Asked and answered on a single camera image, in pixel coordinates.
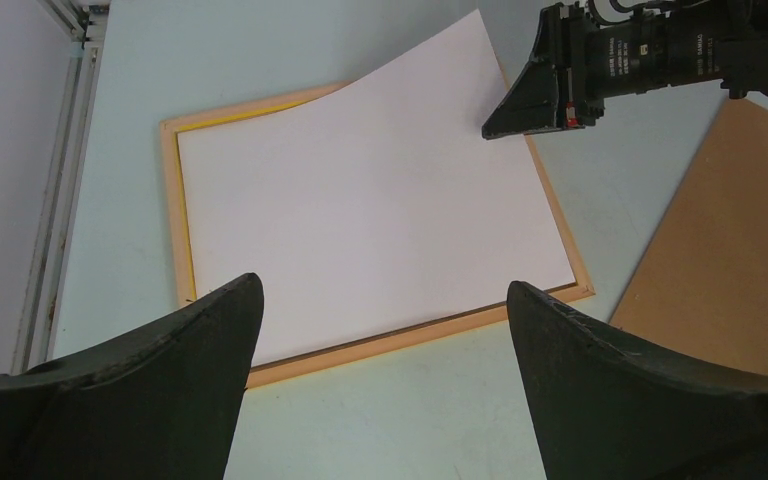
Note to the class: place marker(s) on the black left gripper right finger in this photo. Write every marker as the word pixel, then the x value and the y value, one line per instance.
pixel 606 404

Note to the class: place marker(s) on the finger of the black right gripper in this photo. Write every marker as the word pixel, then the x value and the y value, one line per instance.
pixel 532 104

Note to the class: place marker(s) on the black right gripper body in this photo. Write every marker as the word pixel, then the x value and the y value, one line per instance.
pixel 645 52

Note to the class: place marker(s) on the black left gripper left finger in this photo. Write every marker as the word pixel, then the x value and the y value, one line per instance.
pixel 159 402

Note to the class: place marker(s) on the orange wooden picture frame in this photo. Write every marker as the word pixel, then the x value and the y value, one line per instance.
pixel 347 353

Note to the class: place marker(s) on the brown cardboard backing board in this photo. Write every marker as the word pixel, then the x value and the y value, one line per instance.
pixel 701 287

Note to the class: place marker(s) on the building and sky photo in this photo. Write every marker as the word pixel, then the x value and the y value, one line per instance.
pixel 375 207

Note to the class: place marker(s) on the left aluminium corner post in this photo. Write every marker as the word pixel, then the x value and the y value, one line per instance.
pixel 85 23

